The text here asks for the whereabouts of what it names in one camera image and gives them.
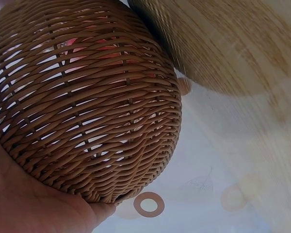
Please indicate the red item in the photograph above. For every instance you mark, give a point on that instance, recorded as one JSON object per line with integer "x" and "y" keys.
{"x": 104, "y": 54}

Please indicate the brown wicker basket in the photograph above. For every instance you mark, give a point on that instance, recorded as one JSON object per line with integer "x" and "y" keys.
{"x": 87, "y": 116}

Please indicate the person's left fingers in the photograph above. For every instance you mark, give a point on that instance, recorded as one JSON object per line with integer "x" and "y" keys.
{"x": 185, "y": 87}

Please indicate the person's left hand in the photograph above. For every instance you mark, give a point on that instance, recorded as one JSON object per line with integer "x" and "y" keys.
{"x": 26, "y": 204}

